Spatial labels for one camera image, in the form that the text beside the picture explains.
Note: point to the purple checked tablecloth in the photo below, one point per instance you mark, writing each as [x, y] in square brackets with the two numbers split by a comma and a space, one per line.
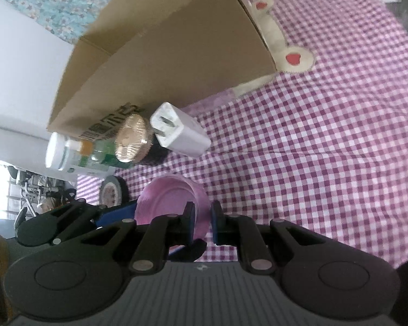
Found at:
[309, 142]

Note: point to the pink plastic bowl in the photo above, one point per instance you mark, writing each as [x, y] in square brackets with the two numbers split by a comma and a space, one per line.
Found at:
[166, 197]

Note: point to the black tape roll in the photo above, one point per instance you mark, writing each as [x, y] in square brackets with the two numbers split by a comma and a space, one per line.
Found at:
[120, 188]

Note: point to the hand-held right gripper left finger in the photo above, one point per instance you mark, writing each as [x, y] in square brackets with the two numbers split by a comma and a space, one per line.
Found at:
[190, 220]

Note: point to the folded wheelchair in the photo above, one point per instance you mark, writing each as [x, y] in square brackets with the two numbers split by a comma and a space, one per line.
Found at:
[40, 190]

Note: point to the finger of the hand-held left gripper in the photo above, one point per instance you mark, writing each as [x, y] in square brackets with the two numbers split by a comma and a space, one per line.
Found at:
[178, 251]
[119, 212]

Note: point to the green dropper bottle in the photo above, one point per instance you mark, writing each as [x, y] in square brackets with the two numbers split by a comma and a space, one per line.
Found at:
[100, 154]

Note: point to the white charger plug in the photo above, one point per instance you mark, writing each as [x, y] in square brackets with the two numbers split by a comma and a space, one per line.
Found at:
[183, 134]

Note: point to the brown cardboard box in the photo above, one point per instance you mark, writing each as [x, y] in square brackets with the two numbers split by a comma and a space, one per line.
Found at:
[176, 47]

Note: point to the white plastic bottle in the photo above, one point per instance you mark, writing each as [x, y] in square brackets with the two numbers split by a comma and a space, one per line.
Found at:
[56, 151]

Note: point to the gold lid cosmetic jar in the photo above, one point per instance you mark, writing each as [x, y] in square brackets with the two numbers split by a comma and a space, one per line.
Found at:
[131, 139]

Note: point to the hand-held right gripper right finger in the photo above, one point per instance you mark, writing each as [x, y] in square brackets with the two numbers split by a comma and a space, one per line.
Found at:
[216, 224]

